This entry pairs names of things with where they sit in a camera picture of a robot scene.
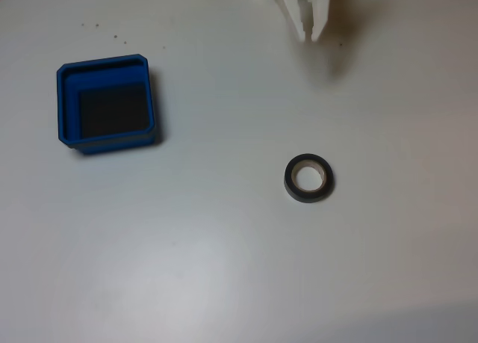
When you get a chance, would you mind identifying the black tape roll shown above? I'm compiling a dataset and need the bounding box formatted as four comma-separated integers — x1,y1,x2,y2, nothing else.
283,152,336,204

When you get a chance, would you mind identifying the blue square plastic box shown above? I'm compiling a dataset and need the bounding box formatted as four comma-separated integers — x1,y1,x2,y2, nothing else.
55,53,156,156

